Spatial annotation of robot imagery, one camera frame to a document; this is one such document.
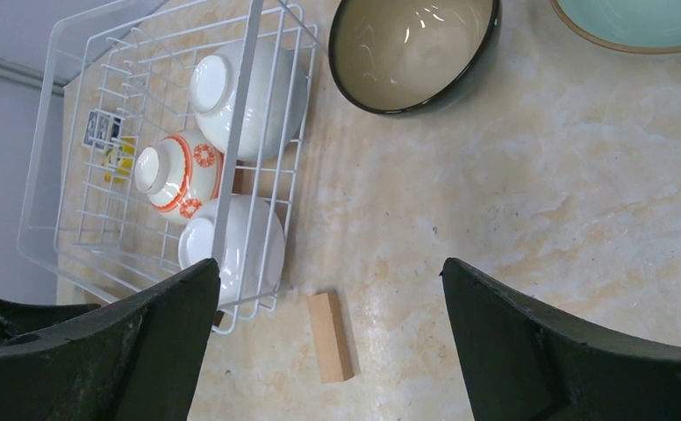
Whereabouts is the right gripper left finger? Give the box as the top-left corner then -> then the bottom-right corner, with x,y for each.
0,258 -> 220,420

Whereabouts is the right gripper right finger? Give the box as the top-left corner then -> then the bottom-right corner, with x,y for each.
441,258 -> 681,420

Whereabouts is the white bowl front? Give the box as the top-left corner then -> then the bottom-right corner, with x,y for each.
177,194 -> 285,304

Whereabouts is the white bowl orange pattern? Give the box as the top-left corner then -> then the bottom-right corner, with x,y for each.
133,129 -> 224,225

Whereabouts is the plain white bowl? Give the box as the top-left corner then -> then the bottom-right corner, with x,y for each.
190,39 -> 308,163

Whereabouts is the dark blue bowl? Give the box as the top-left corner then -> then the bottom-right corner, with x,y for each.
327,0 -> 503,117

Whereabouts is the celadon green bowl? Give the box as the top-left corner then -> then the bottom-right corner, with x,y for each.
550,0 -> 681,54

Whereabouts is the yellow toy piece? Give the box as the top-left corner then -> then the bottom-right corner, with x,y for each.
102,136 -> 136,183

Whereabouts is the light wooden block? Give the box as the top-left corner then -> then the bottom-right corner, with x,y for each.
307,291 -> 354,383

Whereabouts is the white wire dish rack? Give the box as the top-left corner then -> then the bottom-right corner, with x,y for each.
18,1 -> 321,334

